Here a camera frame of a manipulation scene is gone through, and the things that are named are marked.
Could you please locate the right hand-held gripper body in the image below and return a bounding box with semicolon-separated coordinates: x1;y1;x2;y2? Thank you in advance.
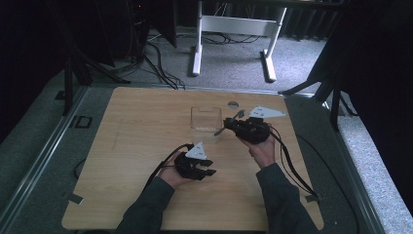
231;105;287;146

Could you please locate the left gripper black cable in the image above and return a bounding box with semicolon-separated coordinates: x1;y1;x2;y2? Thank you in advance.
141;142;195;193

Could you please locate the white desk frame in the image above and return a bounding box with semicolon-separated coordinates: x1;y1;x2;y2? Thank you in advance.
190;0;288;83

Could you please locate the black metal stand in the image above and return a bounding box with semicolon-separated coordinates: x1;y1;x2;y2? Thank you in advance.
278;61;358;132
48;0;131;117

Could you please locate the clear plastic container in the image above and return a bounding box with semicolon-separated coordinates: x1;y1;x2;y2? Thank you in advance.
189;105;223;144

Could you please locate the black curtain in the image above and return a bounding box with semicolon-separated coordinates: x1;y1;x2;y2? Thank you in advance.
0;0;115;144
319;0;413;215

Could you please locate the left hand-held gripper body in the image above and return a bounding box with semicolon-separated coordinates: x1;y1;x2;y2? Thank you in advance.
174;141;208;181

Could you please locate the bundle of black floor cables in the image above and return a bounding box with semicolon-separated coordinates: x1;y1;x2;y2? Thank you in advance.
113;30;187;91

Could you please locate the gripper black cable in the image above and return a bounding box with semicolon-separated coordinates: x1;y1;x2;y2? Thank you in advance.
268;124;321;200
141;142;195;193

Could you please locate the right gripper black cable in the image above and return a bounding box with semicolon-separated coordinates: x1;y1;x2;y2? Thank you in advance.
268;124;321;200

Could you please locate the person's left hand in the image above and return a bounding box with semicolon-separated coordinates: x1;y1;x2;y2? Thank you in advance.
158;151;197;190

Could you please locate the person's right hand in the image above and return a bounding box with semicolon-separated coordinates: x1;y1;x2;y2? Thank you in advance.
239;134;278;170

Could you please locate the grey metal spoon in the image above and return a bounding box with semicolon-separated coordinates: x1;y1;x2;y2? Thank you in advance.
213;109;246;137

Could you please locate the long black floor cable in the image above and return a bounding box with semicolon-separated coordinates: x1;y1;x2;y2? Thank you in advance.
295;134;360;234

